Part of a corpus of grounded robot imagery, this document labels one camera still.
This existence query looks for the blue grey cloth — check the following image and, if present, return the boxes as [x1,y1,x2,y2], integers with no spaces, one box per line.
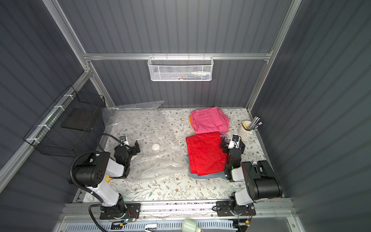
[188,157,225,179]

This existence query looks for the red cloth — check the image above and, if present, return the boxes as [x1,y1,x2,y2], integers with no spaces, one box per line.
[186,131,227,176]

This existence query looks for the clear plastic vacuum bag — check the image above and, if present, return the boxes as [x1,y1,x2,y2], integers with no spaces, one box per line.
[102,101,189,182]

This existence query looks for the pink cloth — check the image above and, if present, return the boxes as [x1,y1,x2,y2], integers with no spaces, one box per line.
[190,107,230,134]

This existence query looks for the purple cloth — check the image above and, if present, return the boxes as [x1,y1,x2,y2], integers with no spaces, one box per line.
[220,133,228,141]

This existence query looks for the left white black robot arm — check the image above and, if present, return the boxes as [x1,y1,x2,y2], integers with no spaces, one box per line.
[69,141,141,207]

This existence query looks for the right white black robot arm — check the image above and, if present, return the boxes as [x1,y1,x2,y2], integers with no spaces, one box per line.
[220,135,283,206]

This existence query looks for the white round bag valve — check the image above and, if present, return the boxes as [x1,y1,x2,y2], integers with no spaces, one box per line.
[151,143,160,151]

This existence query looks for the white pen cup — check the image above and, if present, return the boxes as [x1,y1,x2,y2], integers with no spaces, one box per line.
[237,120,254,142]

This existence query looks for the bundle of pens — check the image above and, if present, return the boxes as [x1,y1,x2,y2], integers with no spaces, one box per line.
[247,117,262,131]

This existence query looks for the yellow object on mat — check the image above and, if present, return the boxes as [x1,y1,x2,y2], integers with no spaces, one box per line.
[104,175,112,183]

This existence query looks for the floral table mat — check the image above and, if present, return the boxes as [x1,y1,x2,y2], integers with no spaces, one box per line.
[108,108,266,202]

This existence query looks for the items in white basket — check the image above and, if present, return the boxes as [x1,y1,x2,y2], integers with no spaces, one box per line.
[169,71,212,81]

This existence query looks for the pale green lamp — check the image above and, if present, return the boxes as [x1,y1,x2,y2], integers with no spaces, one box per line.
[182,218,203,232]

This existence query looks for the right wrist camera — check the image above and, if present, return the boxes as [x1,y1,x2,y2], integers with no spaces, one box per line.
[228,134,240,149]

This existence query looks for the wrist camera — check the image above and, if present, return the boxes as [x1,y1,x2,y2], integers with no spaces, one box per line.
[119,135,129,146]
[228,134,240,149]

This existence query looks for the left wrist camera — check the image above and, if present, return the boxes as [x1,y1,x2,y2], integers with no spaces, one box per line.
[119,135,129,146]

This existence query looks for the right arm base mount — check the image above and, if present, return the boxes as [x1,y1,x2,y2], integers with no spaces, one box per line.
[212,200,256,217]

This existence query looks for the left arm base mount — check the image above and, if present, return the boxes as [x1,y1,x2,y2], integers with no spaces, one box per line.
[100,203,142,220]

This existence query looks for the black wire mesh basket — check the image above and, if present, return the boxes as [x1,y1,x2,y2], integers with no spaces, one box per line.
[23,86,106,158]

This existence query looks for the white wire mesh basket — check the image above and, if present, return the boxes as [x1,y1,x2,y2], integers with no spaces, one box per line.
[147,56,214,82]

